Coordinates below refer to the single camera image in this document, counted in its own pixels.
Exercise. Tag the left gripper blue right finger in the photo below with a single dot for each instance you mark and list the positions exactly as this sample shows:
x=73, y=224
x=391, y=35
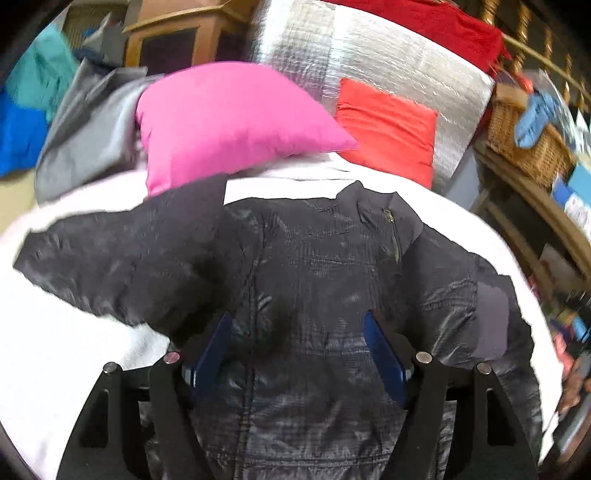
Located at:
x=488, y=441

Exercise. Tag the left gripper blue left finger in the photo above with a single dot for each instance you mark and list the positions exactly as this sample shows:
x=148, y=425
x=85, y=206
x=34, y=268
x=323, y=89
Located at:
x=106, y=441

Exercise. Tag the black quilted jacket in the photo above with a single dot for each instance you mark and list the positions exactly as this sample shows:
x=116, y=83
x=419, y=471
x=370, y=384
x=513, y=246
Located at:
x=298, y=395

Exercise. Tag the white bed cover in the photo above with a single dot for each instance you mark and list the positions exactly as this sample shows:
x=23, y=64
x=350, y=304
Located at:
x=52, y=353

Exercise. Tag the wooden side table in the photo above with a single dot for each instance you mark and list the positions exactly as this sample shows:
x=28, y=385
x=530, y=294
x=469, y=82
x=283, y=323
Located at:
x=552, y=252

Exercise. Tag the blue cardboard box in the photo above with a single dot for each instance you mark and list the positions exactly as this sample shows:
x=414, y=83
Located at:
x=573, y=197

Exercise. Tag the wicker basket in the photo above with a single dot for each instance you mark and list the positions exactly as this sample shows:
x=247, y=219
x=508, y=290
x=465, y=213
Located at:
x=537, y=151

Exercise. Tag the grey garment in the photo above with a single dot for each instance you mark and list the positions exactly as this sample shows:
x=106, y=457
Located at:
x=94, y=132

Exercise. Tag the red-orange pillow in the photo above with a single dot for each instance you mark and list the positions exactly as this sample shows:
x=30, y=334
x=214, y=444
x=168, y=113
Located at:
x=395, y=135

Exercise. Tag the pink pillow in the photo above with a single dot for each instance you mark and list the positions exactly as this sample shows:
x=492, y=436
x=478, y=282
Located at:
x=225, y=117

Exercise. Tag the blue jacket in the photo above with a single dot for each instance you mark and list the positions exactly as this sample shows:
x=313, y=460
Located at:
x=23, y=132

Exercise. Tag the light blue cloth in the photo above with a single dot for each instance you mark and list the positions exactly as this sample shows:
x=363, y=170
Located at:
x=541, y=111

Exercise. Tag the teal shirt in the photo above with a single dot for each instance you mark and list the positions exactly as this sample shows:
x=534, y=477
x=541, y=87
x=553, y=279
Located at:
x=43, y=74

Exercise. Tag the wooden stair railing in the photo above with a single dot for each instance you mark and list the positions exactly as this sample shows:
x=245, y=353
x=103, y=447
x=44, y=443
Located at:
x=536, y=38

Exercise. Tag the wooden pillar cabinet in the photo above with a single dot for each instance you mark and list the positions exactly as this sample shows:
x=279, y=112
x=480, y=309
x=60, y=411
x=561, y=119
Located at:
x=173, y=35

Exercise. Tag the red blanket on panel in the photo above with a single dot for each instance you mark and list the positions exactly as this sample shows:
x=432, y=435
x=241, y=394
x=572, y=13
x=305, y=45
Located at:
x=475, y=41

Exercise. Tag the silver foil insulation panel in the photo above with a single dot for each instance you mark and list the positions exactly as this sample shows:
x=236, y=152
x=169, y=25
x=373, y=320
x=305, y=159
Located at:
x=317, y=44

